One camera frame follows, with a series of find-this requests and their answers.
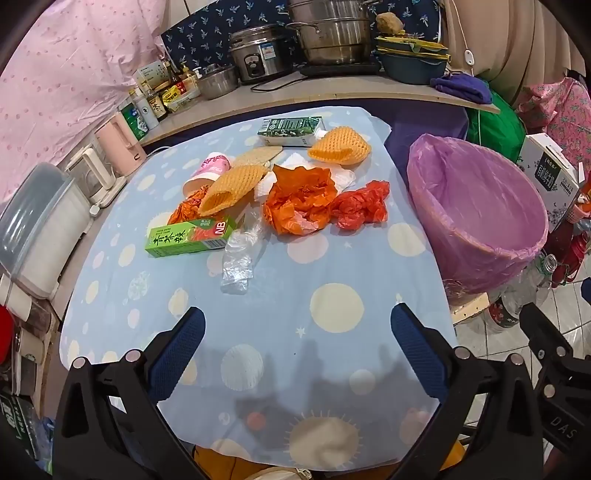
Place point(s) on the pink dotted curtain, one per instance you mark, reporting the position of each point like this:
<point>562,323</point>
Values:
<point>60,83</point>

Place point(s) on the red thermos flask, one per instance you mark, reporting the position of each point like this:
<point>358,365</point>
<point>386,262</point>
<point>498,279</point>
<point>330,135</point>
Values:
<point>570,258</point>

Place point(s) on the beige curtain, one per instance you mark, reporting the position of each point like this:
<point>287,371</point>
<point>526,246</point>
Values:
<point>508,37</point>

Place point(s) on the white tissue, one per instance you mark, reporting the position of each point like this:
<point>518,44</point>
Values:
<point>344,177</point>

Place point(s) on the trash bin with pink bag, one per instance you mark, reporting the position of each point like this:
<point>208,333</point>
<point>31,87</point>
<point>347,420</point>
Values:
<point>466,207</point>

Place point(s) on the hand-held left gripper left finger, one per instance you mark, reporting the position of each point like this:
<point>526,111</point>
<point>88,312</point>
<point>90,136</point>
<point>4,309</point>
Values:
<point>180,355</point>

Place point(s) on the orange plastic bag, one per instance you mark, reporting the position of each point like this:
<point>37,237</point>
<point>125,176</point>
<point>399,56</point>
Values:
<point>300,198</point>

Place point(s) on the steel rice cooker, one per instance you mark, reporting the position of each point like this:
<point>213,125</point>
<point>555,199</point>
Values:
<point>258,53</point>

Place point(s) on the translucent plastic storage box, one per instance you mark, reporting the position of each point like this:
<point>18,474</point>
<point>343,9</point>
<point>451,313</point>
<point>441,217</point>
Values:
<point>41,230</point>

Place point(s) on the crushed clear plastic bottle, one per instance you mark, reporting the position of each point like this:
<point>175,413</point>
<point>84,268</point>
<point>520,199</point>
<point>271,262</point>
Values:
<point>238,263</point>

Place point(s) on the brown potato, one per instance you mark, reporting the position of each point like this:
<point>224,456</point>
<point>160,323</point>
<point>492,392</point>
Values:
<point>390,24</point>

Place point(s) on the white countertop appliance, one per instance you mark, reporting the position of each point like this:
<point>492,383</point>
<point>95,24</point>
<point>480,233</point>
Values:
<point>94,177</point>

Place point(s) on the blue dotted tablecloth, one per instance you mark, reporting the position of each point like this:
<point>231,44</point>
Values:
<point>323,263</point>

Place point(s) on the purple sheet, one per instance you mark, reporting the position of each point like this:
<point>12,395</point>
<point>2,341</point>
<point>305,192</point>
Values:
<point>415,120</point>

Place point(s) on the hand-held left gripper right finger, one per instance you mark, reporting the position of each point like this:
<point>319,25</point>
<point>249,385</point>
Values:
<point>415,350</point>

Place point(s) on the black induction cooker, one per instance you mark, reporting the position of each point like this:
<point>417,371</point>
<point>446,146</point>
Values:
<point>341,69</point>

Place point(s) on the pink floral paper cup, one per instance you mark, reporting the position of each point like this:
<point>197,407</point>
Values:
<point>213,166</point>

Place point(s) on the empty clear glass bottle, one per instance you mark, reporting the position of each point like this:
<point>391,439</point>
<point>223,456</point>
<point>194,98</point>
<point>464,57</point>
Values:
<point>531,286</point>

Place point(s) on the green plastic bag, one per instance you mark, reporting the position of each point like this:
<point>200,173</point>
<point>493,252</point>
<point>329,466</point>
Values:
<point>496,127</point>

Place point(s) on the green and white carton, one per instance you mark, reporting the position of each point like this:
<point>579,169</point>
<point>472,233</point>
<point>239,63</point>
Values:
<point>288,129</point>

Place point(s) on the orange cloth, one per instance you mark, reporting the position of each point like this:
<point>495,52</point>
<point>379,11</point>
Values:
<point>217,464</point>

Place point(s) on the white power plug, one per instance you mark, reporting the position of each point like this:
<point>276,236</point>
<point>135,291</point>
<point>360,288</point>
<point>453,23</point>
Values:
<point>94,211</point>

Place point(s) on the stacked steel steamer pot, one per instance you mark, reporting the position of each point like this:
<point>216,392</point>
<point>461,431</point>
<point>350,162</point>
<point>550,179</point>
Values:
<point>332,32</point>

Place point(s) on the pink floral cloth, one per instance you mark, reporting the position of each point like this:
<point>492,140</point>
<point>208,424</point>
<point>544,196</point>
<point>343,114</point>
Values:
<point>561,115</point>

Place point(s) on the orange foam fruit net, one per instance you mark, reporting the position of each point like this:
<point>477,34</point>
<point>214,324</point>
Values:
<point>341,146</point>
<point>231,187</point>

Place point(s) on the red plastic bag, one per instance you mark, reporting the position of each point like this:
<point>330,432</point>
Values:
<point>360,205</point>

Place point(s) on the steel mixing bowl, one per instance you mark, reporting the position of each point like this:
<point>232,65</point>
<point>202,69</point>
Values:
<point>217,83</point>

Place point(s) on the pink electric kettle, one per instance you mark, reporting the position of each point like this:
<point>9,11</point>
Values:
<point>120,143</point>

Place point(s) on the cluster of condiment bottles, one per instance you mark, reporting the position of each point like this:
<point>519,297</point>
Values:
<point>152,101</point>

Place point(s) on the purple towel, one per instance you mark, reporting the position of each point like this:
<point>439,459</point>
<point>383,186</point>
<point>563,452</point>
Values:
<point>461,87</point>

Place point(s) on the green cardboard box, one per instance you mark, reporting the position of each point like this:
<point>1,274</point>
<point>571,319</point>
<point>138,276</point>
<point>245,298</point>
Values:
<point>184,239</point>

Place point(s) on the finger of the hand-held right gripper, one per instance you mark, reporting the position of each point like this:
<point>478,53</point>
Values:
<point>561,406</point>

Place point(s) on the crumpled orange foil wrapper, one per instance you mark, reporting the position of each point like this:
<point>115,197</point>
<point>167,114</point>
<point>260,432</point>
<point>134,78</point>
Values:
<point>184,210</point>

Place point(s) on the white printed cardboard box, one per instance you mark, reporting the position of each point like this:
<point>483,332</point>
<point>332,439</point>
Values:
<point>547,170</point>

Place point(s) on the dark blue floral cloth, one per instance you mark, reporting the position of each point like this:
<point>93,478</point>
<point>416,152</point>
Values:
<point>203,32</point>

